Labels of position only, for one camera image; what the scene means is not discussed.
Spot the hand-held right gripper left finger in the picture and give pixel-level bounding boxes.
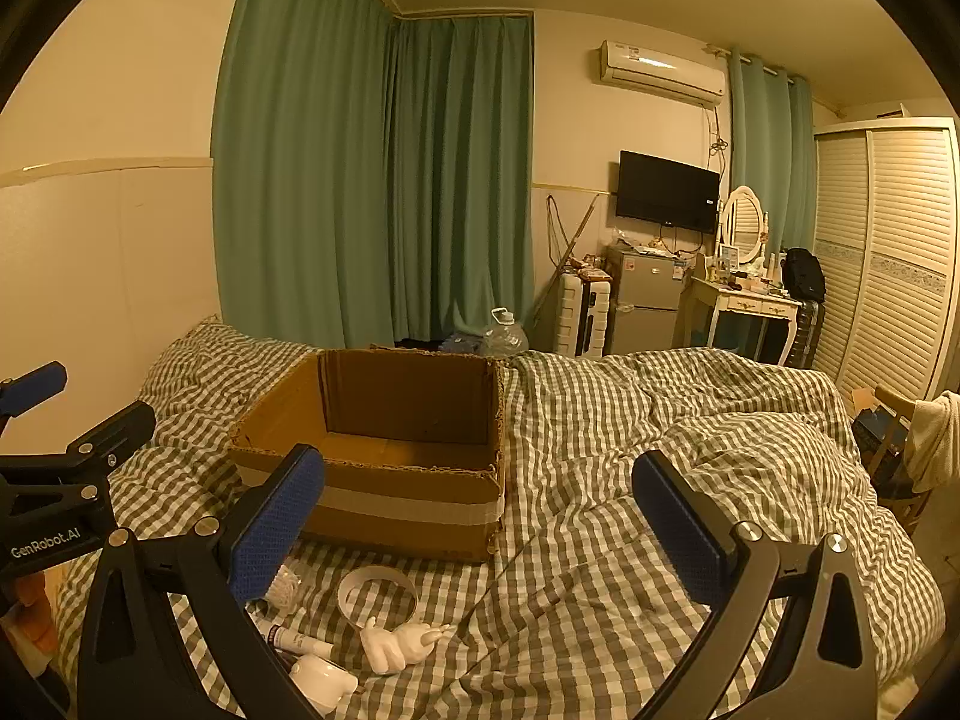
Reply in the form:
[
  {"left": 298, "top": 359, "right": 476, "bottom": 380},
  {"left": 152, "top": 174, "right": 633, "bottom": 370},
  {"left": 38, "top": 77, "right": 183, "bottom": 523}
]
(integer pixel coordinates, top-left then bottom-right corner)
[{"left": 75, "top": 444, "right": 327, "bottom": 720}]

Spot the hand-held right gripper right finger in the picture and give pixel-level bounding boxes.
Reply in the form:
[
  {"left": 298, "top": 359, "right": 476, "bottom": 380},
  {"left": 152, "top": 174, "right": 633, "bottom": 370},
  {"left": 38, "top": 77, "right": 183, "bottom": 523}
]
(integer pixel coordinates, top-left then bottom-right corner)
[{"left": 632, "top": 450, "right": 878, "bottom": 720}]

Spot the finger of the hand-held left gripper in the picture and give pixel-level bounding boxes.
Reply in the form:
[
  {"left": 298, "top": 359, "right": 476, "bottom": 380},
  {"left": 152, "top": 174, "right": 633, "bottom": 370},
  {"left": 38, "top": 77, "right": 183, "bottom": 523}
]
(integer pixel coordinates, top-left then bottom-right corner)
[
  {"left": 0, "top": 361, "right": 68, "bottom": 436},
  {"left": 0, "top": 401, "right": 157, "bottom": 515}
]

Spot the clear bag of cotton swabs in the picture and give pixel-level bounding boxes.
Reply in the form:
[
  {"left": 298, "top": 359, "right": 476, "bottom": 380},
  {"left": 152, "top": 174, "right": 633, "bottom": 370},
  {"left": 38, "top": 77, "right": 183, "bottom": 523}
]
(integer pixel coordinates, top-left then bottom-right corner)
[{"left": 259, "top": 559, "right": 301, "bottom": 616}]

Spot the white tape ring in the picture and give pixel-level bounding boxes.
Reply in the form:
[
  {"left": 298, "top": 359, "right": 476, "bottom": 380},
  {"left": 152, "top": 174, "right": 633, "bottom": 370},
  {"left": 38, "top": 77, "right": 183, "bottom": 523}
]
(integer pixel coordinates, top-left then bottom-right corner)
[{"left": 337, "top": 566, "right": 418, "bottom": 627}]

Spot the white cosmetic tube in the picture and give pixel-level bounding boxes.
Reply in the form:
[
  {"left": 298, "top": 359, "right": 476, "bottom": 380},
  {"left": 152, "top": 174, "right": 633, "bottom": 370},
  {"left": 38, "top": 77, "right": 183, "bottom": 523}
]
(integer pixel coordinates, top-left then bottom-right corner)
[{"left": 251, "top": 611, "right": 336, "bottom": 659}]

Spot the brown cardboard box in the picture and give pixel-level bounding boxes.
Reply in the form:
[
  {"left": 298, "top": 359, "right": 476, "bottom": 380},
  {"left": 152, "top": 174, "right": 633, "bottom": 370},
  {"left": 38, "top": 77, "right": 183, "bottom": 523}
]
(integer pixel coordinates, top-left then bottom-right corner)
[{"left": 226, "top": 347, "right": 507, "bottom": 563}]

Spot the white plastic bottle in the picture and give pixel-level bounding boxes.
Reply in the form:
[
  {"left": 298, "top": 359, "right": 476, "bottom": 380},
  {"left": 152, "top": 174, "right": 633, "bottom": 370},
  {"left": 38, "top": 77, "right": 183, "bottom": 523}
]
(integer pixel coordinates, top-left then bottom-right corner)
[{"left": 289, "top": 654, "right": 359, "bottom": 717}]

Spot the green checked blanket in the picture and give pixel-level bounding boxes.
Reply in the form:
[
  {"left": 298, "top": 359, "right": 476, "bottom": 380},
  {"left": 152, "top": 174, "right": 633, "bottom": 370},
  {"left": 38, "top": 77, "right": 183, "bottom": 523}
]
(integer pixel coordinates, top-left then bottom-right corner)
[{"left": 56, "top": 319, "right": 947, "bottom": 720}]

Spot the silver small fridge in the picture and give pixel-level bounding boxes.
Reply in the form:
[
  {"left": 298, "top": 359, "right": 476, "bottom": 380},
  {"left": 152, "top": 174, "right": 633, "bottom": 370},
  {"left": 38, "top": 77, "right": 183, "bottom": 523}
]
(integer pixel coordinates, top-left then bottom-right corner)
[{"left": 606, "top": 246, "right": 692, "bottom": 357}]

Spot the grey patterned suitcase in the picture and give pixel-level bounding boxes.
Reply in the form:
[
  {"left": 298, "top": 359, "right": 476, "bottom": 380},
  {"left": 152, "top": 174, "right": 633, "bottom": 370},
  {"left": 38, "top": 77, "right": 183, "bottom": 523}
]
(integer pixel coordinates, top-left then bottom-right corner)
[{"left": 791, "top": 298, "right": 826, "bottom": 370}]

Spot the white ribbed suitcase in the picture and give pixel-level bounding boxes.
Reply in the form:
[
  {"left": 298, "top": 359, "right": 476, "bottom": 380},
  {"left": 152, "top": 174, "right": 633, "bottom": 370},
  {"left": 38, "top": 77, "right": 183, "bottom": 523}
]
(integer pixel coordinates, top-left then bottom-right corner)
[{"left": 556, "top": 274, "right": 612, "bottom": 359}]

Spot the white dressing table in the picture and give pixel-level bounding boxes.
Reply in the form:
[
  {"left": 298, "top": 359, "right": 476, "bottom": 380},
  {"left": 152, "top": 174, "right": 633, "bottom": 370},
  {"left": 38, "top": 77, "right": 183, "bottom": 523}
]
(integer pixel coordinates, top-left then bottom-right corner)
[{"left": 688, "top": 274, "right": 805, "bottom": 368}]

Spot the wooden chair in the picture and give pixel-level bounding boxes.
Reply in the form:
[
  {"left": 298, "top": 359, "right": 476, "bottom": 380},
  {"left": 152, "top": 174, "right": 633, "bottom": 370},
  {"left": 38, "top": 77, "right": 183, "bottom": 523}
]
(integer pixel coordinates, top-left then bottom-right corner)
[{"left": 855, "top": 385, "right": 938, "bottom": 533}]

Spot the clear water jug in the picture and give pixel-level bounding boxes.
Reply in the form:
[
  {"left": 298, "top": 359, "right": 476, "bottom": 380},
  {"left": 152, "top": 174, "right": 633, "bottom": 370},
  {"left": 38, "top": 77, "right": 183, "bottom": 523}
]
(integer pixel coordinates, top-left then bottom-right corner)
[{"left": 482, "top": 307, "right": 528, "bottom": 357}]

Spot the cream towel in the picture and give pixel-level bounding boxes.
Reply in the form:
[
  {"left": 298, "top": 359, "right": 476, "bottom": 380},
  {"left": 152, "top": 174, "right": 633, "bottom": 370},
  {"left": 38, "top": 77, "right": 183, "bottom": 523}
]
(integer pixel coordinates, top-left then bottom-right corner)
[{"left": 902, "top": 390, "right": 960, "bottom": 496}]

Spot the black backpack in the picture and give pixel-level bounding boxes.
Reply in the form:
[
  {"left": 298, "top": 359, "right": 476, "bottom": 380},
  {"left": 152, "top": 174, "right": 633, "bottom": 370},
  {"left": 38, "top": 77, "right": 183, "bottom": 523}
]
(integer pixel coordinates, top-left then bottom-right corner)
[{"left": 780, "top": 247, "right": 827, "bottom": 306}]

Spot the wooden broom stick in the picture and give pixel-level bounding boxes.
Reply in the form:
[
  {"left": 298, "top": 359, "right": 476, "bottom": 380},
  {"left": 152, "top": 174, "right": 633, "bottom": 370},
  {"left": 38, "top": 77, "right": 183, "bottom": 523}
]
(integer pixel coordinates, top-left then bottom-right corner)
[{"left": 534, "top": 193, "right": 601, "bottom": 316}]

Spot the white oval vanity mirror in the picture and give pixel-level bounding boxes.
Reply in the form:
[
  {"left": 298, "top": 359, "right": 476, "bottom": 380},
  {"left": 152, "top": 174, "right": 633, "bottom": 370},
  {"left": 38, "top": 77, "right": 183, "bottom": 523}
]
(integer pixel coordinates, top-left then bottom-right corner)
[{"left": 718, "top": 185, "right": 771, "bottom": 265}]

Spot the green curtain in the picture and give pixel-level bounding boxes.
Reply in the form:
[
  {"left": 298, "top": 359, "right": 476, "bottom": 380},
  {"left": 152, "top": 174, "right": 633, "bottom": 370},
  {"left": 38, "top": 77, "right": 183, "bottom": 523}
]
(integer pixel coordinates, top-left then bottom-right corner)
[
  {"left": 386, "top": 13, "right": 537, "bottom": 342},
  {"left": 726, "top": 51, "right": 817, "bottom": 256},
  {"left": 212, "top": 0, "right": 398, "bottom": 350}
]

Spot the white louvred wardrobe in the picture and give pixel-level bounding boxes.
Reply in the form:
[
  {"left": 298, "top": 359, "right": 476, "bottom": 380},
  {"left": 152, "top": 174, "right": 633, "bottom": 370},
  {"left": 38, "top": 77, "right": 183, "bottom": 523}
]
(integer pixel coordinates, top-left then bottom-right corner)
[{"left": 812, "top": 117, "right": 960, "bottom": 402}]

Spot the white air conditioner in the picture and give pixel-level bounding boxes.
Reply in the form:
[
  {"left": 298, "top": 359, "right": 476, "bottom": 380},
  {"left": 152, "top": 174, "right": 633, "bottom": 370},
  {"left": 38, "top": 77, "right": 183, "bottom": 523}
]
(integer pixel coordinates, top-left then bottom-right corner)
[{"left": 596, "top": 40, "right": 727, "bottom": 107}]

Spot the black wall television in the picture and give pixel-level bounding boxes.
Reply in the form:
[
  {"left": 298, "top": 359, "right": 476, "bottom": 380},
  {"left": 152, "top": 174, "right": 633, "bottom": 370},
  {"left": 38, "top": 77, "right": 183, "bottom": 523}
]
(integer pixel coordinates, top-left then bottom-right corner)
[{"left": 615, "top": 151, "right": 722, "bottom": 235}]

